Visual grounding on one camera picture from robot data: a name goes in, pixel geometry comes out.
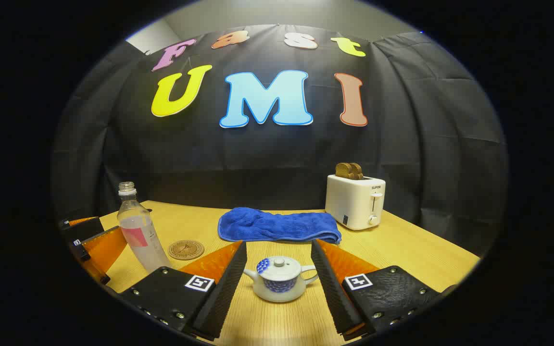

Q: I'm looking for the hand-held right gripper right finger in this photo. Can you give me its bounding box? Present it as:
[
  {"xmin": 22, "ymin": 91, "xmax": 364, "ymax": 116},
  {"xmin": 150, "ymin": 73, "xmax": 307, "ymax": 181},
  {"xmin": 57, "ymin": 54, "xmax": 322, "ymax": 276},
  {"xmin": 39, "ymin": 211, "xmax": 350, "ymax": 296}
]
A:
[{"xmin": 310, "ymin": 238, "xmax": 456, "ymax": 343}]

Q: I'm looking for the blue towel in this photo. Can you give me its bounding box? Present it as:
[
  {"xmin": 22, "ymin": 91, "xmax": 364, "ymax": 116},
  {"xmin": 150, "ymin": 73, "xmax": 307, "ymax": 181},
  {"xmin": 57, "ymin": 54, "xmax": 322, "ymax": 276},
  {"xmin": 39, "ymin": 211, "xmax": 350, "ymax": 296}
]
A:
[{"xmin": 217, "ymin": 207, "xmax": 342, "ymax": 245}]

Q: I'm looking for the white toaster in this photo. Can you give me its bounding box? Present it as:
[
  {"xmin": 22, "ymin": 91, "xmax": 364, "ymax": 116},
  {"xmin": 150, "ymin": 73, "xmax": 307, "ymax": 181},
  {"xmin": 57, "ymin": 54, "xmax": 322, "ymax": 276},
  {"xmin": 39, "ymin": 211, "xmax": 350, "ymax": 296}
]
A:
[{"xmin": 325, "ymin": 174, "xmax": 386, "ymax": 231}]

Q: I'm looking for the round wooden coaster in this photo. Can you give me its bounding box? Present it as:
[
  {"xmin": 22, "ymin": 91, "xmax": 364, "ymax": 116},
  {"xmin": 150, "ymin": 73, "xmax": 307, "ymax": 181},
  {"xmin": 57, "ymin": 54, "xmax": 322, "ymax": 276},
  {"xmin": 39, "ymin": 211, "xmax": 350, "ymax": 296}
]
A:
[{"xmin": 168, "ymin": 240, "xmax": 205, "ymax": 261}]

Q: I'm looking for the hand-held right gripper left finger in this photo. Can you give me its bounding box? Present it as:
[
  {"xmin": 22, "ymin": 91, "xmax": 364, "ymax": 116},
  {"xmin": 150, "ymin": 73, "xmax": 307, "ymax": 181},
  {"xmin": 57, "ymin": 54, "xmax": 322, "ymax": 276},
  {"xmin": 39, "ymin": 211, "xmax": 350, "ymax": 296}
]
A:
[{"xmin": 120, "ymin": 240, "xmax": 248, "ymax": 342}]

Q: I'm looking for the clear plastic water bottle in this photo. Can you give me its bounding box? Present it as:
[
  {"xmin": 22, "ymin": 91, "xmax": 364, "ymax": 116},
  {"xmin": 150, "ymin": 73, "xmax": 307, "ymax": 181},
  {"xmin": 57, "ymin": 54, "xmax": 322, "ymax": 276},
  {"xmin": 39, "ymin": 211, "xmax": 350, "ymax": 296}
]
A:
[{"xmin": 117, "ymin": 182, "xmax": 172, "ymax": 273}]

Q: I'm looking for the black backdrop cloth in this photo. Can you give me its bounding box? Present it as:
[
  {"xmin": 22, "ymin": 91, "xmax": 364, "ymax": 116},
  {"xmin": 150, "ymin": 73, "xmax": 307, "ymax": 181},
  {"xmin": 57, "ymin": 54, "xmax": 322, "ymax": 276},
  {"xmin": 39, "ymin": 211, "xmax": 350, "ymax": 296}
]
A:
[{"xmin": 51, "ymin": 24, "xmax": 508, "ymax": 258}]

